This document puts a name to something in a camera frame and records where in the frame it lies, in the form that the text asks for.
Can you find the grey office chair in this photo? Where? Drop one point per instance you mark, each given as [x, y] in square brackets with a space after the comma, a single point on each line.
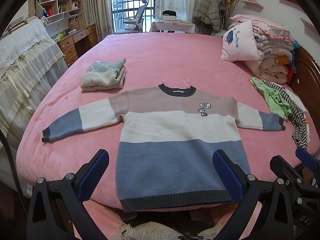
[135, 24]

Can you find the lace covered furniture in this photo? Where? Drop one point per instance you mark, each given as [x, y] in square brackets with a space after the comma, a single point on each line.
[31, 64]

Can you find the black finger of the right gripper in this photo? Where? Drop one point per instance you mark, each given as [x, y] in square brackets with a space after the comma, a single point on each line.
[304, 198]

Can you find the folded grey-green fleece garment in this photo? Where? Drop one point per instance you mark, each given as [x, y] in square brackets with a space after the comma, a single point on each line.
[104, 76]

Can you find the wooden headboard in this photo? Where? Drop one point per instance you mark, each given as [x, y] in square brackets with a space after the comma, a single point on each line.
[305, 83]

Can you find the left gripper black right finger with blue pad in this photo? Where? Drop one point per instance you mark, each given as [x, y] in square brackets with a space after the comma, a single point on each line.
[275, 220]

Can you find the striped knit children's sweater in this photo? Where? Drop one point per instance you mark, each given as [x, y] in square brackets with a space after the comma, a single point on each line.
[166, 146]

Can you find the green small garment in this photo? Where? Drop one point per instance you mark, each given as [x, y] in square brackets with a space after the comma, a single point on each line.
[273, 98]

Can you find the small table with cloth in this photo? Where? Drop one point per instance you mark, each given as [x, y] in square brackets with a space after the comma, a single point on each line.
[159, 25]

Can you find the black white box on table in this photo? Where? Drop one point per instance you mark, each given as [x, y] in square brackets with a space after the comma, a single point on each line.
[169, 15]

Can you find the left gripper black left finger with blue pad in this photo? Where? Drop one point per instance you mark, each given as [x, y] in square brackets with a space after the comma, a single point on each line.
[56, 207]

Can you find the wooden bookshelf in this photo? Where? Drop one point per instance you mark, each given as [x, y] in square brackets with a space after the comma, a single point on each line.
[59, 16]

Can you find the stack of folded quilts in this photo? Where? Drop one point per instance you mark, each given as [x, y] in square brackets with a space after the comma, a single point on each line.
[275, 48]

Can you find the wooden desk with drawers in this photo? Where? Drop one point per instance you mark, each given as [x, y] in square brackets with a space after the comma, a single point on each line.
[75, 45]

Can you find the pink cartoon pillow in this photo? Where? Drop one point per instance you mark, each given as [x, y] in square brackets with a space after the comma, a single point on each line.
[239, 44]

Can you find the olive puffer jacket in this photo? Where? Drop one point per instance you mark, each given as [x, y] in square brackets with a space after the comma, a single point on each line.
[207, 12]

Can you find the beige curtain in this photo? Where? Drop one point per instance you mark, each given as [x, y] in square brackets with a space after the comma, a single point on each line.
[100, 13]

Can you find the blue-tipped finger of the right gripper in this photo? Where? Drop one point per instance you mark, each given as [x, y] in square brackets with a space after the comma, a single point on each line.
[308, 160]

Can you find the black white striped garment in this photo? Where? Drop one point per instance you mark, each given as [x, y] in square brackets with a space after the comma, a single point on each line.
[301, 134]

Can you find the wooden coat rack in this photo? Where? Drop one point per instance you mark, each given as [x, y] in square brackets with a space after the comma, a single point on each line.
[226, 9]

